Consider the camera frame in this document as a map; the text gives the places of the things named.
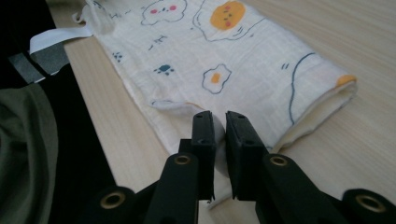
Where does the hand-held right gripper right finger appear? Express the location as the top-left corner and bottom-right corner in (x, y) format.
(224, 110), (269, 201)

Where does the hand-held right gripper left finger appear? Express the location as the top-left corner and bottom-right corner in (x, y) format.
(178, 110), (218, 201)

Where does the white egg print cloth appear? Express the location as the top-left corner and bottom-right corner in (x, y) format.
(72, 0), (359, 210)

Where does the olive green clothing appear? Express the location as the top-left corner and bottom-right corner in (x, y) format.
(0, 83), (60, 224)

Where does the grey strip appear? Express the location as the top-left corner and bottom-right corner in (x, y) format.
(7, 52), (47, 84)
(29, 41), (70, 76)

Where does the white strap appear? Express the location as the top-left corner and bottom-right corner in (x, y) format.
(29, 25), (94, 55)

